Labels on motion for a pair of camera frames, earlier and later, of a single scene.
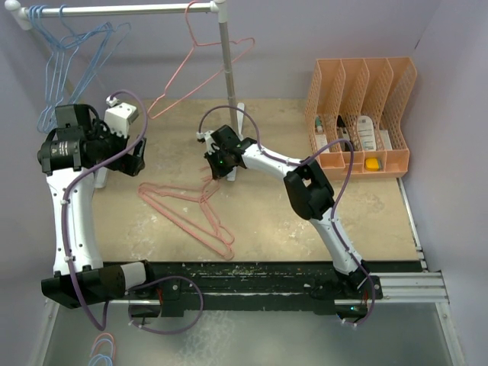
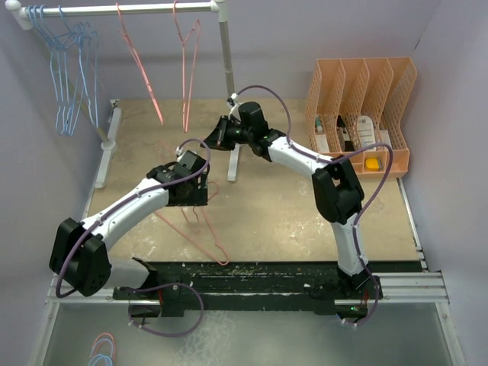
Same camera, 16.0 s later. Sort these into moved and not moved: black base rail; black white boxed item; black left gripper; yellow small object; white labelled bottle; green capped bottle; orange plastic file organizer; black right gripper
Moved: black right gripper; black left gripper
Not moved: orange plastic file organizer; white labelled bottle; green capped bottle; black base rail; yellow small object; black white boxed item
